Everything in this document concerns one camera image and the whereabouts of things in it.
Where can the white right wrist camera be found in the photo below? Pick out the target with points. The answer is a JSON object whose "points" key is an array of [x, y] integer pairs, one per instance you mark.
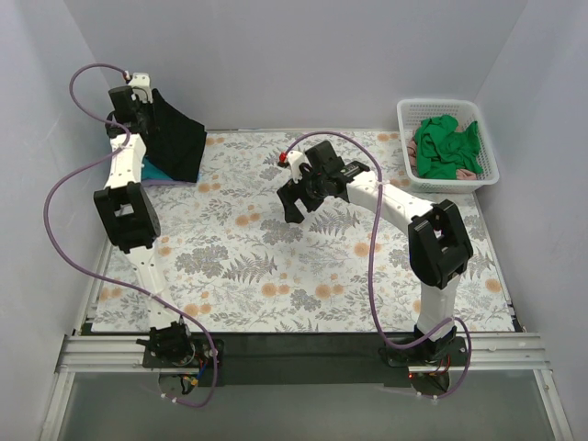
{"points": [[292, 161]]}

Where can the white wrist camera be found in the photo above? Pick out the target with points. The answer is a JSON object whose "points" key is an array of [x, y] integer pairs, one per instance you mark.
{"points": [[292, 161], [140, 83]]}

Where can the floral patterned table mat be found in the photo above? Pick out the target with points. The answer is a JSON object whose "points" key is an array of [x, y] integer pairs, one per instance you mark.
{"points": [[234, 264]]}

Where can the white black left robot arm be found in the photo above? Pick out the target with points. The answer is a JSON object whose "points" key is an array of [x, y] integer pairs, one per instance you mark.
{"points": [[132, 225]]}

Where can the folded lavender garment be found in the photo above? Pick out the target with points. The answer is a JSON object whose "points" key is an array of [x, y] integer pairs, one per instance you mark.
{"points": [[166, 183]]}

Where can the white plastic laundry basket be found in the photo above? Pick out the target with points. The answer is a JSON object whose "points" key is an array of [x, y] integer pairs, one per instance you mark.
{"points": [[412, 111]]}

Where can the black t shirt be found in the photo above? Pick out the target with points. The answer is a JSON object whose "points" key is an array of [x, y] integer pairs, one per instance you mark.
{"points": [[174, 142]]}

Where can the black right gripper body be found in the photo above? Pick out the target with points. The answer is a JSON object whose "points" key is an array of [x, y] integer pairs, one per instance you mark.
{"points": [[299, 194]]}

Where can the folded teal t shirt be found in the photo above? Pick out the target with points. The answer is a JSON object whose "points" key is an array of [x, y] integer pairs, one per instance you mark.
{"points": [[154, 172]]}

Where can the aluminium frame rail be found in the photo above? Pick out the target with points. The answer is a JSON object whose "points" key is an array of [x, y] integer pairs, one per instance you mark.
{"points": [[119, 353]]}

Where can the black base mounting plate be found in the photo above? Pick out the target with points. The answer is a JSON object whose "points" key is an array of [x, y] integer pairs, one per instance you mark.
{"points": [[258, 359]]}

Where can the green t shirt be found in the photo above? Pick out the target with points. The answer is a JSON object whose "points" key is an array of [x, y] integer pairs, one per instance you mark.
{"points": [[447, 123]]}

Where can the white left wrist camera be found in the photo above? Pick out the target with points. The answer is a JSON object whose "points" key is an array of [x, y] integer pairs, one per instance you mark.
{"points": [[140, 83]]}

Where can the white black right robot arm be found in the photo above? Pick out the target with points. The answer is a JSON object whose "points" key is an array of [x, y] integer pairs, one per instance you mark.
{"points": [[439, 247]]}

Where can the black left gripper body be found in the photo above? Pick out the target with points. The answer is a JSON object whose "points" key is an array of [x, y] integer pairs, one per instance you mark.
{"points": [[150, 116]]}

